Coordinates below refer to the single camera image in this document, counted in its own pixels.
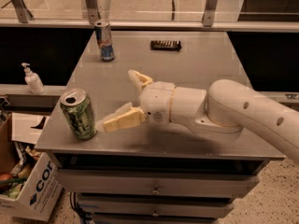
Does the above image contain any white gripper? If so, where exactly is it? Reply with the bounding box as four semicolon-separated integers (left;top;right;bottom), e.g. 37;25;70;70
96;70;176;133

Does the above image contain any green soda can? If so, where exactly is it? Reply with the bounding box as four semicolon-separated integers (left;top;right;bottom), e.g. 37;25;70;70
60;88;97;140

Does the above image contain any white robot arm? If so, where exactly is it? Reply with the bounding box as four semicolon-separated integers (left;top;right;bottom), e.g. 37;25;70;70
95;70;299;162

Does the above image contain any redbull can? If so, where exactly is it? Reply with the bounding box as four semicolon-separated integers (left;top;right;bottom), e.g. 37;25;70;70
94;21;115;62

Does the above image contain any black ridged bar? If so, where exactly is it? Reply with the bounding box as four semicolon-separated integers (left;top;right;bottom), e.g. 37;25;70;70
150;40;181;51

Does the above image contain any grey drawer cabinet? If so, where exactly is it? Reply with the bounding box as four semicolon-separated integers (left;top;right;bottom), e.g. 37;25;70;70
37;31;284;224

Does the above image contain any white pump bottle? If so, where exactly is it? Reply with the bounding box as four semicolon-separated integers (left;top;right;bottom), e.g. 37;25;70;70
21;63;45;95

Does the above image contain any white cardboard box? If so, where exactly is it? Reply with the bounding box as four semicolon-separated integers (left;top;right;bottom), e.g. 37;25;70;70
0;113;62;221

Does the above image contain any red tomato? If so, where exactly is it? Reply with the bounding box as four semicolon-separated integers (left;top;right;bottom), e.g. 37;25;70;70
0;173;13;190

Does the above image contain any metal railing frame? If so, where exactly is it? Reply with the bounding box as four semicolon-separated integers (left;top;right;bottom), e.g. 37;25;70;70
0;0;299;33

